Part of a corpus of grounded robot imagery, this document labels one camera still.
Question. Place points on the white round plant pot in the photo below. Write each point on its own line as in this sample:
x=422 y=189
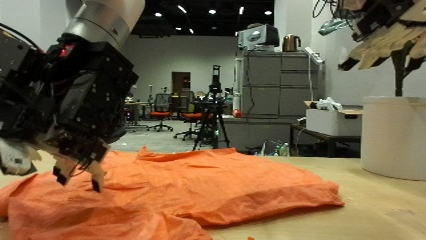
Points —
x=393 y=136

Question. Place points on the dark side table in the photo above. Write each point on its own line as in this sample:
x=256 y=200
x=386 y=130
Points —
x=325 y=137

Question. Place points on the grey filing cabinet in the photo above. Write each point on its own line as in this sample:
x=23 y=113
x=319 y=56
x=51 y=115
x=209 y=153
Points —
x=266 y=86

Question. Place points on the black camera tripod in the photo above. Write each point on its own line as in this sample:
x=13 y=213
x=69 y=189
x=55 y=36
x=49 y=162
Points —
x=214 y=90

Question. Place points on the white cardboard box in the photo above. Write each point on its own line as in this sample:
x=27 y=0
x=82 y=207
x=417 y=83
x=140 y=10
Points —
x=329 y=121

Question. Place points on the copper kettle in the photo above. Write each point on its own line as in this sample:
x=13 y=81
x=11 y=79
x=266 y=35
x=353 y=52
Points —
x=291 y=43

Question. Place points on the orange seat office chair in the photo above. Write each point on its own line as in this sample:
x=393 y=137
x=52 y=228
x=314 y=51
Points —
x=160 y=114
x=192 y=116

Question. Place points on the red ball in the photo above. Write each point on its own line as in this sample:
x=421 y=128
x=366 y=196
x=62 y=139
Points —
x=237 y=113

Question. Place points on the wooden office desk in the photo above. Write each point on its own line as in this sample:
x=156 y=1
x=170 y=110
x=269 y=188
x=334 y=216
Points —
x=134 y=104

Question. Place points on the clear plastic bottle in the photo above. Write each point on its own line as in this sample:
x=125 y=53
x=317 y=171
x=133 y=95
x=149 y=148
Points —
x=285 y=149

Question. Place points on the white plastic bag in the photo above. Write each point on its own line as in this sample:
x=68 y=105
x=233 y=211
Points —
x=329 y=104

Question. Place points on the orange button shirt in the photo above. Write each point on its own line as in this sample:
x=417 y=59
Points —
x=200 y=186

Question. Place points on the brown door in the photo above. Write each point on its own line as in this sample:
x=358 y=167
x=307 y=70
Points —
x=180 y=81

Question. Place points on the grey low cabinet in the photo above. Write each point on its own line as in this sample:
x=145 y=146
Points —
x=253 y=131

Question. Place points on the white power strip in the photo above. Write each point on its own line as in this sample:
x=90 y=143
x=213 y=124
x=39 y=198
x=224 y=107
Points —
x=313 y=55

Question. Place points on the green leafy plant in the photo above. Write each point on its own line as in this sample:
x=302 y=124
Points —
x=398 y=76

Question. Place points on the grey boxy monitor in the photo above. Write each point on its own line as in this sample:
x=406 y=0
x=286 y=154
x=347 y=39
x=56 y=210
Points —
x=258 y=36

